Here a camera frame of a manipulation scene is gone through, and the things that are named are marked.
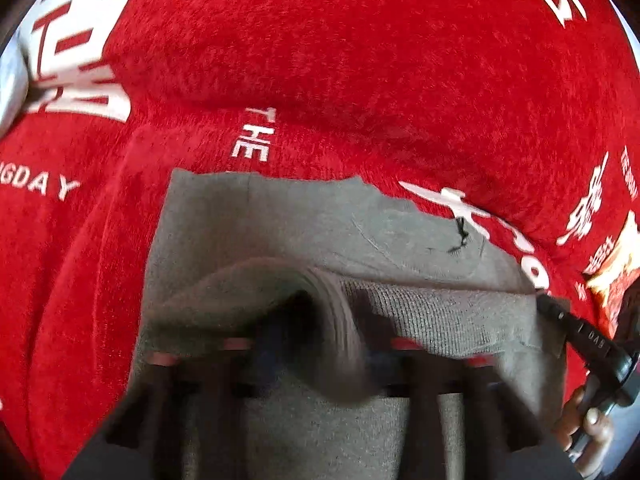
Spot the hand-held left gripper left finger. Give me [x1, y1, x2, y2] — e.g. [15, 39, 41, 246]
[62, 321, 292, 480]

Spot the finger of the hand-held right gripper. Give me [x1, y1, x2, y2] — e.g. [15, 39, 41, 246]
[536, 294, 632, 378]

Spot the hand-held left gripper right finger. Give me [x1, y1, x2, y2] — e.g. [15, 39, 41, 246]
[364, 342, 584, 480]

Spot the grey knit sweater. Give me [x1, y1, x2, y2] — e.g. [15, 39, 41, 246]
[127, 167, 574, 480]

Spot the person's right hand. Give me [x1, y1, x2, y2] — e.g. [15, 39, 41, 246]
[554, 384, 617, 478]

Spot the orange cream patterned cloth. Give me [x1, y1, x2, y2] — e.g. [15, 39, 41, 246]
[582, 212, 640, 338]

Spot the red printed sofa cover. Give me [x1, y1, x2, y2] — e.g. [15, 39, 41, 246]
[0, 0, 640, 480]

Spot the white floral cloth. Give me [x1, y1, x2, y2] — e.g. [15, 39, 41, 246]
[0, 24, 33, 133]

